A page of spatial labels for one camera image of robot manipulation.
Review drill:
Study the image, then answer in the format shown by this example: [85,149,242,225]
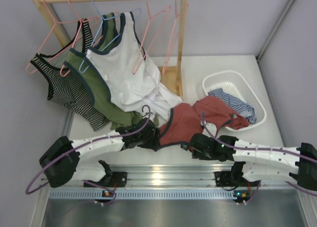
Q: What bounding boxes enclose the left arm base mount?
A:
[84,160,127,187]

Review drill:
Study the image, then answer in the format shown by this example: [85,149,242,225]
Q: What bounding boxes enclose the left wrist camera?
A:
[144,113,159,127]

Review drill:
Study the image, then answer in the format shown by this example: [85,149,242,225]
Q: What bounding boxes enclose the red tank top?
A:
[154,96,250,150]

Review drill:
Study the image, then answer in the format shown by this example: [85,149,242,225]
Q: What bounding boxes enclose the blue wire hanger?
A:
[79,0,142,74]

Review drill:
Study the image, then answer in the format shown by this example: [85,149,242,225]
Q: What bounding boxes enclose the blue striped garment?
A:
[208,88,257,124]

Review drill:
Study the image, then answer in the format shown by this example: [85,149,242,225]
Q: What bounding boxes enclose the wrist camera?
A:
[144,113,159,127]
[203,123,217,137]

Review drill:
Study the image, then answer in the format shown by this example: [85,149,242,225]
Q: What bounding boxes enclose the pink hanger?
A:
[162,0,188,74]
[132,0,172,75]
[60,0,120,77]
[25,0,100,75]

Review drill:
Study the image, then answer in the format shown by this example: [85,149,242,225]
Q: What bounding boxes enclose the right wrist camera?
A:
[203,123,217,137]

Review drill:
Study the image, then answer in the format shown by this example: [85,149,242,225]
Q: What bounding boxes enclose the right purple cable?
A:
[200,111,317,205]

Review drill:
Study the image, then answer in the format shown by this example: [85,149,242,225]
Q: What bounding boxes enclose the black white striped tank top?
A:
[30,22,110,132]

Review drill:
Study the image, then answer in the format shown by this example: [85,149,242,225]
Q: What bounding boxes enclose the white plastic laundry basket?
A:
[202,70,267,131]

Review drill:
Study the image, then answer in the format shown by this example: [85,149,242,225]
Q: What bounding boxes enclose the slotted cable duct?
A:
[49,189,248,200]

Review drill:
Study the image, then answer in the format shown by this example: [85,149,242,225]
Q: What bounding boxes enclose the green tank top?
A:
[64,13,143,130]

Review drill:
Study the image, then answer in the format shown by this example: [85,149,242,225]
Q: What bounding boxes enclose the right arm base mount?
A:
[214,162,260,191]

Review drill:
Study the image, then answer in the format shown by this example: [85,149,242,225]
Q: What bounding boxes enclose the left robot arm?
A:
[39,118,159,188]

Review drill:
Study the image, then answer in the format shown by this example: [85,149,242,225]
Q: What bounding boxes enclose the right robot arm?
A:
[181,134,317,191]

